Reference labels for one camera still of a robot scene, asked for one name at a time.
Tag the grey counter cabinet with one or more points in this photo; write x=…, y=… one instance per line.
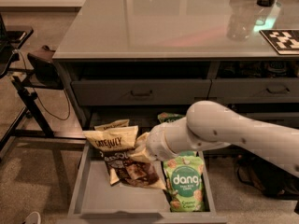
x=173, y=39

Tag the brown sea salt chip bag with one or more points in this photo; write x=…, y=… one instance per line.
x=114, y=124
x=113, y=145

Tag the black white marker tag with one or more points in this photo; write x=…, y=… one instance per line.
x=283, y=41

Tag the grey top right drawer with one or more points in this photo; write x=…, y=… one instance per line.
x=254, y=90

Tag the white shoe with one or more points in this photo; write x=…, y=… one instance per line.
x=33, y=218

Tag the rear green dang chip bag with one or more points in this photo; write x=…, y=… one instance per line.
x=169, y=117

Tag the front green dang chip bag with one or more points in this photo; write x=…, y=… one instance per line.
x=184, y=184

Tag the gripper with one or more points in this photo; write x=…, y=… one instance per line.
x=154, y=145

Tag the black bag on floor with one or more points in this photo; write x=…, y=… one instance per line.
x=270, y=180

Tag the green dang chip bag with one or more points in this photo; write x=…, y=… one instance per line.
x=188, y=153
x=169, y=117
x=184, y=184

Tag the open grey middle drawer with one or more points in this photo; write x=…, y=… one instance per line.
x=95, y=201

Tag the grey top left drawer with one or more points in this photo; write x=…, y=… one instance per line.
x=140, y=91

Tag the black desk with stand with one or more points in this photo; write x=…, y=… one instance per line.
x=13, y=65

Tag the grey right middle drawer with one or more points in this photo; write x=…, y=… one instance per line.
x=289, y=119

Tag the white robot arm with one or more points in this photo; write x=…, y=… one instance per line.
x=209, y=125

